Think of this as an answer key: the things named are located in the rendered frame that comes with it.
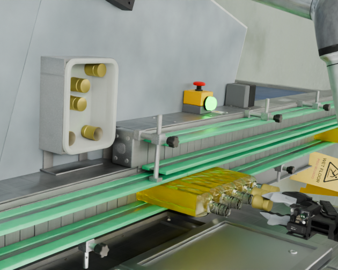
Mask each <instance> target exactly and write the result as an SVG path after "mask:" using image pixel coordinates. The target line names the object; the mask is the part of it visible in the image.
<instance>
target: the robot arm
mask: <svg viewBox="0 0 338 270"><path fill-rule="evenodd" d="M252 1H255V2H258V3H261V4H264V5H267V6H270V7H273V8H276V9H279V10H282V11H285V12H288V13H291V14H294V15H297V16H300V17H303V18H306V19H309V20H312V21H313V23H314V28H315V37H316V41H317V47H318V52H319V57H320V59H321V60H323V61H324V62H326V65H327V71H328V76H329V82H330V87H331V91H332V96H333V101H334V107H335V112H336V118H337V123H338V0H252ZM262 197H264V198H266V199H270V200H271V201H273V202H276V203H284V204H285V205H286V206H288V207H291V211H290V212H291V214H286V215H281V214H280V213H273V212H271V211H269V212H267V211H260V213H261V214H262V215H263V216H264V217H265V218H266V219H268V222H267V223H268V225H272V226H274V225H280V226H284V227H286V229H287V230H288V232H287V233H286V234H287V235H291V236H295V237H298V238H302V239H305V240H308V239H310V238H311V237H312V236H314V235H315V234H321V235H325V236H328V239H331V240H333V241H336V242H338V213H337V211H336V210H335V208H334V207H333V206H332V204H331V203H330V201H324V200H320V201H319V202H318V201H317V202H315V201H313V200H312V197H309V196H307V195H306V194H304V193H301V192H297V191H285V192H269V193H266V194H263V195H262ZM298 204H299V205H298ZM294 234H298V235H302V236H303V237H301V236H297V235H294Z"/></svg>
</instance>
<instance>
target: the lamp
mask: <svg viewBox="0 0 338 270"><path fill-rule="evenodd" d="M203 106H204V109H205V110H214V109H215V108H216V106H217V100H216V99H215V98H214V97H210V96H207V97H206V98H205V99H204V103H203Z"/></svg>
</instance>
